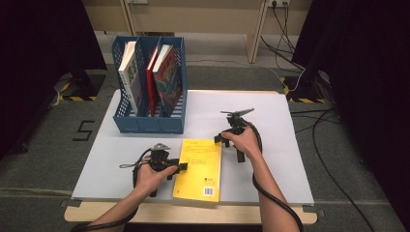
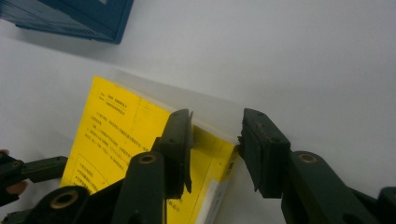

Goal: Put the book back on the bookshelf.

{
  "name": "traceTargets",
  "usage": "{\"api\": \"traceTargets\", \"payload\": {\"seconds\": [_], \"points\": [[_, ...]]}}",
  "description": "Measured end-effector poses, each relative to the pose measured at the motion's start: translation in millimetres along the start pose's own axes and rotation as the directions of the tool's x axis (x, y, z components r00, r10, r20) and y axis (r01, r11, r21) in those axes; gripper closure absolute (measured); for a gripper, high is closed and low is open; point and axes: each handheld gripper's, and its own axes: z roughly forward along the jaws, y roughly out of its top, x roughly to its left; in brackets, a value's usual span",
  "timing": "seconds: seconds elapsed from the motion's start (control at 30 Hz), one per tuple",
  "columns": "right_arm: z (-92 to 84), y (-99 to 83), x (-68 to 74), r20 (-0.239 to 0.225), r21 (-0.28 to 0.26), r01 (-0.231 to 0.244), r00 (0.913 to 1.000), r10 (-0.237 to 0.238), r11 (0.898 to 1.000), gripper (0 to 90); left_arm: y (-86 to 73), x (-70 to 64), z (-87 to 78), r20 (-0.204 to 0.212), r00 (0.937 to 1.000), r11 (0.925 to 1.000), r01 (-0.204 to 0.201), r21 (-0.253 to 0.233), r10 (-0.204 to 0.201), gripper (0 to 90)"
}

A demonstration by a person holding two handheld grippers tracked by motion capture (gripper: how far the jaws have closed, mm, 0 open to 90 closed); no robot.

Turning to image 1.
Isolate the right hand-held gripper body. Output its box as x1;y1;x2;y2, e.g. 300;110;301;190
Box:
220;107;255;136

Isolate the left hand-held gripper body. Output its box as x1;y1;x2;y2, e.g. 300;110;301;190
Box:
150;143;177;172

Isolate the yellow book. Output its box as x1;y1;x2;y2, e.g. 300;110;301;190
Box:
172;138;223;203

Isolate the blue plastic file rack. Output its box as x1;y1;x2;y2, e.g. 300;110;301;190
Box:
111;35;189;135

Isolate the red illustrated book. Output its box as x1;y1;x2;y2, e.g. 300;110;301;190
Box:
145;44;162;118

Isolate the teal illustrated book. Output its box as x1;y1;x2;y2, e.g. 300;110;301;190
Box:
152;43;184;119

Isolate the white book with green print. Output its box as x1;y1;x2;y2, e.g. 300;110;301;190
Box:
117;41;143;117

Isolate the person's right hand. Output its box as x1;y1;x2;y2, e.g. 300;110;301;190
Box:
220;124;263;162

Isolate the person's left hand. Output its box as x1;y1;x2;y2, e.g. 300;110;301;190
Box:
134;159;178;197

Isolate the white table cover sheet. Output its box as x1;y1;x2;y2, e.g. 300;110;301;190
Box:
71;90;315;206

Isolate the light wooden table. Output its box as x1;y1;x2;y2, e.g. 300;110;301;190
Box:
64;90;318;225

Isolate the black stand base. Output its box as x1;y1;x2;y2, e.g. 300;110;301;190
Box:
279;70;333;104
51;69;108;102

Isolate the black curtain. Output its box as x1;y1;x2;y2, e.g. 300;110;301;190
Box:
0;0;107;159
291;0;410;226

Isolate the black floor cable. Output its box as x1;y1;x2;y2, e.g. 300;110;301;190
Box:
289;108;341;133
310;107;376;232

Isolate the black power cable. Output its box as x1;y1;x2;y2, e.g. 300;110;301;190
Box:
271;0;297;56
259;34;307;72

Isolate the grey table bracket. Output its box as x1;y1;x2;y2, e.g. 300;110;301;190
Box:
59;199;81;209
303;204;326;218

